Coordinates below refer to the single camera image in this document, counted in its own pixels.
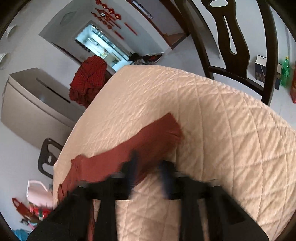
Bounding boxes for red checked garment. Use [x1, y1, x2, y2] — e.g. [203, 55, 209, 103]
[69, 55, 107, 108]

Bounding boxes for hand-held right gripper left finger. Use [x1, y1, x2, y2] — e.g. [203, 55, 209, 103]
[26, 151, 140, 241]

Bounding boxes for pink jug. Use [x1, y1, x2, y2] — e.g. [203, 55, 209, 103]
[26, 180, 54, 208]

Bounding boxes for red wall decoration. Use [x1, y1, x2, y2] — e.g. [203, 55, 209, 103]
[91, 0, 122, 29]

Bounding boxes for navy paper bag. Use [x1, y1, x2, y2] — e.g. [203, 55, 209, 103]
[254, 55, 283, 90]

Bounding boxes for round ceiling light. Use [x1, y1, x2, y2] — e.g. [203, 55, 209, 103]
[59, 13, 73, 25]

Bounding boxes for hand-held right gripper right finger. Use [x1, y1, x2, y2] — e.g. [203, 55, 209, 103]
[159, 160, 270, 241]

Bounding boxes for silver refrigerator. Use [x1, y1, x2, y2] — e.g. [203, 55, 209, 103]
[1, 68, 80, 151]

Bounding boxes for rust knit sweater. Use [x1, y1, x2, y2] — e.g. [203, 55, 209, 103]
[57, 112, 185, 241]

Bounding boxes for red box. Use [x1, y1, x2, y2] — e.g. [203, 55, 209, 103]
[290, 70, 296, 104]

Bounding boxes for red packets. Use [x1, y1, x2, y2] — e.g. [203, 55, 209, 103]
[29, 203, 52, 223]

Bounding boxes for red gift bag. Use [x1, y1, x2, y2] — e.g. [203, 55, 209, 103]
[12, 197, 31, 217]

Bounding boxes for pile of shoes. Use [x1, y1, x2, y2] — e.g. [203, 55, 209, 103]
[128, 53, 163, 65]

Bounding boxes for cream quilted blanket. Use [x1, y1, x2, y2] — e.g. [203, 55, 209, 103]
[53, 65, 296, 241]

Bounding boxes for dark wooden chair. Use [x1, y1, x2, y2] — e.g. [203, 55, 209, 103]
[180, 0, 279, 107]
[38, 138, 63, 179]

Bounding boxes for green plastic bottle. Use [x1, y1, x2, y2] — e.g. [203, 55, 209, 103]
[280, 56, 291, 87]

